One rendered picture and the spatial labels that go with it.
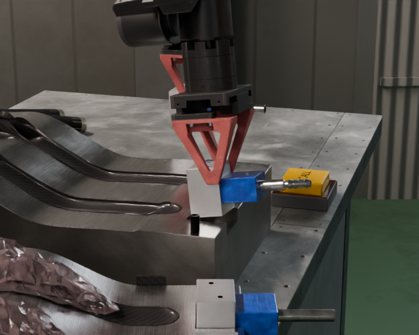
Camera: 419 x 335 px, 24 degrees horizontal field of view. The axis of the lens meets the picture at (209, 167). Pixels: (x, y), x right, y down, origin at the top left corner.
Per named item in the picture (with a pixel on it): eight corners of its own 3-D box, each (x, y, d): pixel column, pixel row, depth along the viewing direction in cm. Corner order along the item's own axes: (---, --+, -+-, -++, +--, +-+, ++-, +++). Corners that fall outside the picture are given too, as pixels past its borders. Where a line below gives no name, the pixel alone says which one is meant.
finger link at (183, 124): (176, 189, 103) (167, 102, 102) (197, 177, 110) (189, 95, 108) (237, 187, 101) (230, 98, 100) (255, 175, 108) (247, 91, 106)
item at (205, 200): (317, 203, 106) (313, 154, 106) (308, 212, 102) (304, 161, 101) (204, 208, 110) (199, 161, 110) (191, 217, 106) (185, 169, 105)
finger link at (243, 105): (183, 185, 106) (175, 99, 104) (203, 173, 112) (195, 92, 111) (244, 183, 103) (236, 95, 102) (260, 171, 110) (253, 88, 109)
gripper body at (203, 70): (169, 113, 102) (163, 43, 101) (199, 104, 111) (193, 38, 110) (229, 110, 100) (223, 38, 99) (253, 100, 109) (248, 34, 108)
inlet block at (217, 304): (330, 328, 95) (332, 278, 93) (336, 353, 90) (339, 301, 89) (196, 329, 95) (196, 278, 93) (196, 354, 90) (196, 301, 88)
